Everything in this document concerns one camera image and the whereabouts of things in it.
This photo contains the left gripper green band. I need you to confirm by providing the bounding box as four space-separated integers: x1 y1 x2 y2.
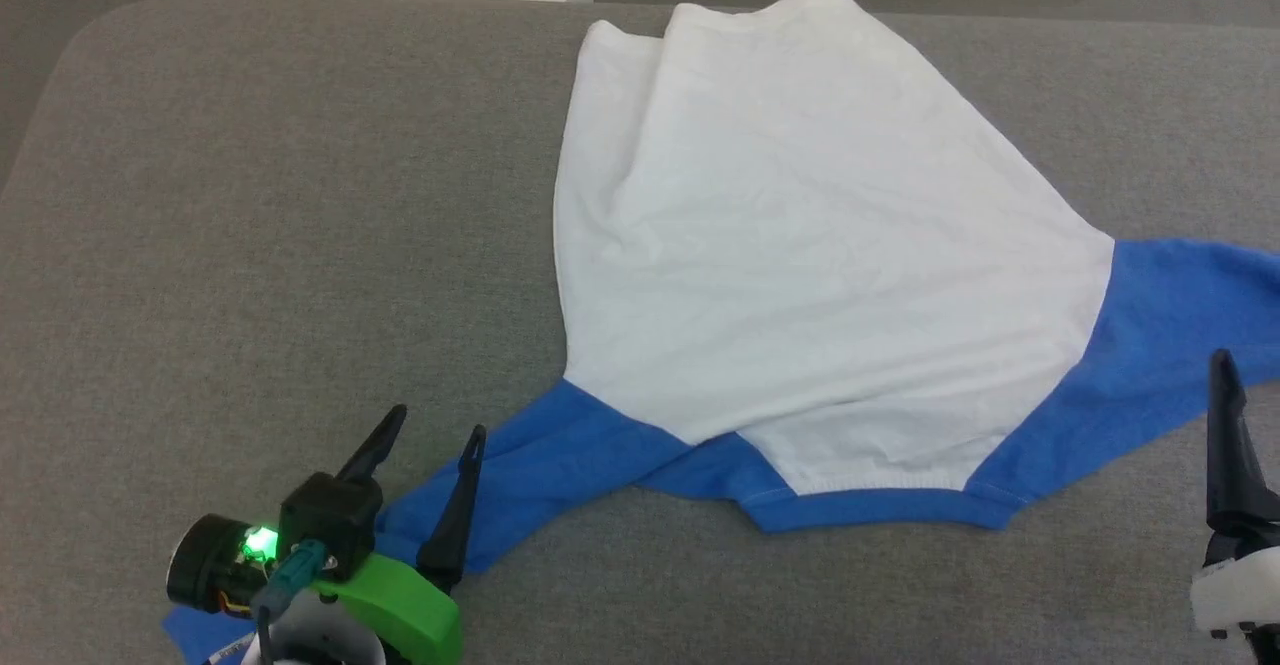
277 404 489 665

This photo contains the white and blue shirt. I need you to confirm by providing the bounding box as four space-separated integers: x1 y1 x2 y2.
162 0 1280 665

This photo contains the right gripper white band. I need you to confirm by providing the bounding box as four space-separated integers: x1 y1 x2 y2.
1189 349 1280 639

